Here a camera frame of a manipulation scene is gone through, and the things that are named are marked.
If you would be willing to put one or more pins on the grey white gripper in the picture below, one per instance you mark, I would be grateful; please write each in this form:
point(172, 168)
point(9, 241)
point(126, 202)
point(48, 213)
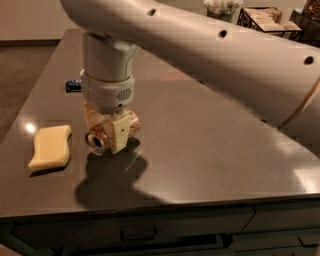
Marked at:
point(106, 94)

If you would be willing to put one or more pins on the orange soda can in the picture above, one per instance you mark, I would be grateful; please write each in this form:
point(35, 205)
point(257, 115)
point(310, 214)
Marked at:
point(110, 132)

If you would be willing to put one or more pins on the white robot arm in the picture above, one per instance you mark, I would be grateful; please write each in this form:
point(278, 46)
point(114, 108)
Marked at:
point(273, 78)

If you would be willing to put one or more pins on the blue snack bar wrapper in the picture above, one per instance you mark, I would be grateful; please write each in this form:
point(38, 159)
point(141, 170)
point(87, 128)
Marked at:
point(73, 86)

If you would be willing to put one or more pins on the yellow sponge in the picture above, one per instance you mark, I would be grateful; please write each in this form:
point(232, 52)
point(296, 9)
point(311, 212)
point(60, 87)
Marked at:
point(51, 148)

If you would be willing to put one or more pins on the left cabinet drawer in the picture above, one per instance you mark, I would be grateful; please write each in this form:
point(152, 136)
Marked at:
point(135, 230)

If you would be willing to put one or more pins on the cabinet drawer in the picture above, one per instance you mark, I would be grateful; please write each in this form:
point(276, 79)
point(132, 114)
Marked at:
point(135, 230)
point(289, 226)

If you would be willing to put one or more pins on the grey metal flower pot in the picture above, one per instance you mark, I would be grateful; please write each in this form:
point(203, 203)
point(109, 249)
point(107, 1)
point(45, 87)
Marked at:
point(223, 17)

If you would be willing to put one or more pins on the white flowers bunch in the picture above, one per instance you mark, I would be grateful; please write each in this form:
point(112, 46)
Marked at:
point(222, 7)

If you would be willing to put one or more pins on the right cabinet drawer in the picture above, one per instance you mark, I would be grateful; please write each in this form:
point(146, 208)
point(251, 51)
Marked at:
point(289, 226)

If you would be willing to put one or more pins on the dark jar top right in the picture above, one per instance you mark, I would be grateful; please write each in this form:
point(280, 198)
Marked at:
point(308, 20)

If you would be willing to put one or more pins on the black wire basket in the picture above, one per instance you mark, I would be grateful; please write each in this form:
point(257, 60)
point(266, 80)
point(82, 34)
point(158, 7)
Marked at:
point(268, 20)

